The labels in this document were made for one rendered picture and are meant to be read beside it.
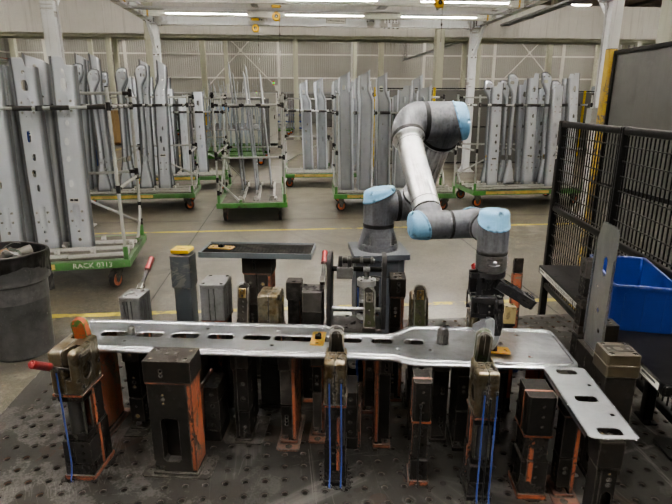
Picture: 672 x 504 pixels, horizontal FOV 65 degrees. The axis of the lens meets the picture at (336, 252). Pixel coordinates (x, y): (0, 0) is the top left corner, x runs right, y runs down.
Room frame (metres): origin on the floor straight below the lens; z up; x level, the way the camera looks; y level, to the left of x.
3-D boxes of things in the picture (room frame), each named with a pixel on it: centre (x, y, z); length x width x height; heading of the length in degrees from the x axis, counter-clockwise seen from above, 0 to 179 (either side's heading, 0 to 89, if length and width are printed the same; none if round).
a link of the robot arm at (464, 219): (1.35, -0.36, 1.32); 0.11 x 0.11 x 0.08; 8
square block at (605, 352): (1.15, -0.68, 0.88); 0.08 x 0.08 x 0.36; 86
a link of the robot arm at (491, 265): (1.25, -0.39, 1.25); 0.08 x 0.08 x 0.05
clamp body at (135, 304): (1.53, 0.63, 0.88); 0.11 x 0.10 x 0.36; 176
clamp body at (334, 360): (1.15, 0.00, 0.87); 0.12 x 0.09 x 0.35; 176
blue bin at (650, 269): (1.45, -0.86, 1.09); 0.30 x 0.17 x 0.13; 167
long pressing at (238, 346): (1.32, 0.07, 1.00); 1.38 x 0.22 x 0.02; 86
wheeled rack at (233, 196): (8.20, 1.28, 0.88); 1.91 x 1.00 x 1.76; 6
